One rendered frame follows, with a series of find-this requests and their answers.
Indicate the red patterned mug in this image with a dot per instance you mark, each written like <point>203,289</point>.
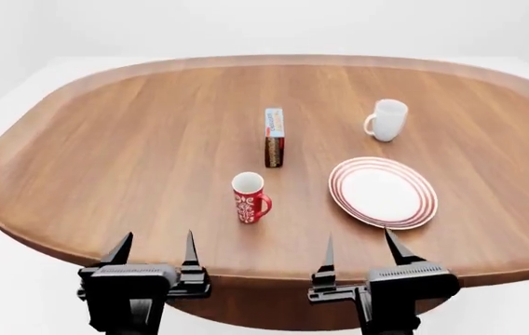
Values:
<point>247,206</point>

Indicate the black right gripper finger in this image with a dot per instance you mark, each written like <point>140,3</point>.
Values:
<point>326,267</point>
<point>400,252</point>

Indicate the white mug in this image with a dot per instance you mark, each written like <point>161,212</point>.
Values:
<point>387,122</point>

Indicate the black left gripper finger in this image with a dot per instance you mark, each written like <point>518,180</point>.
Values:
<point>191,256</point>
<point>119,252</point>

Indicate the white plate with red rings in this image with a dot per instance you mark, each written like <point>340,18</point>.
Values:
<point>381,192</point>

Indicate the wooden oval table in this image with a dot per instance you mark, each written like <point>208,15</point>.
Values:
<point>264,167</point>

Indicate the chocolate pudding box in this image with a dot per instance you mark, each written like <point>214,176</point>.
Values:
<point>274,139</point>

